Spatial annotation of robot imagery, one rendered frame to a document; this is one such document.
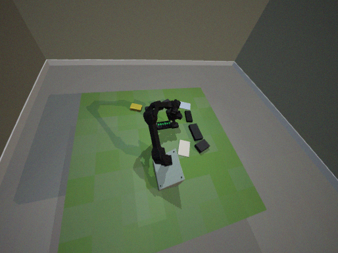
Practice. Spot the light grey flat panel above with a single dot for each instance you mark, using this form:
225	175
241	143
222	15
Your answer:
184	105

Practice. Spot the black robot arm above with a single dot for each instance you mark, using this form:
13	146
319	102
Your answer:
150	116

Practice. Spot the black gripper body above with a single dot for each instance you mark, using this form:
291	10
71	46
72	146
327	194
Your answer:
174	124

